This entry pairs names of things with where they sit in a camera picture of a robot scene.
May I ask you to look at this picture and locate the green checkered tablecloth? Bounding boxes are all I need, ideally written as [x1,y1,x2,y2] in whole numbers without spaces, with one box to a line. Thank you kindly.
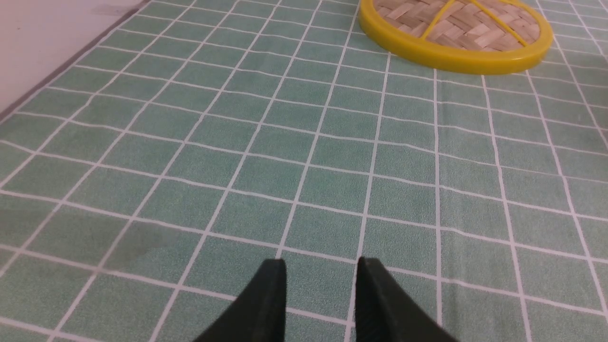
[0,0,608,342]

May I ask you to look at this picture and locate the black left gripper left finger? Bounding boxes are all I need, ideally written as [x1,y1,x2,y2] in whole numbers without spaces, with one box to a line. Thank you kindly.
[195,258,287,342]

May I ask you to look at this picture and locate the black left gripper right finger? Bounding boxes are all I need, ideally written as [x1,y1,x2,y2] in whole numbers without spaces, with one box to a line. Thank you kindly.
[355,257,456,342]

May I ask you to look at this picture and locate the yellow bamboo steamer lid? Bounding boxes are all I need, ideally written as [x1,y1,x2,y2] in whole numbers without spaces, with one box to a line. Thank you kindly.
[359,0,554,75]

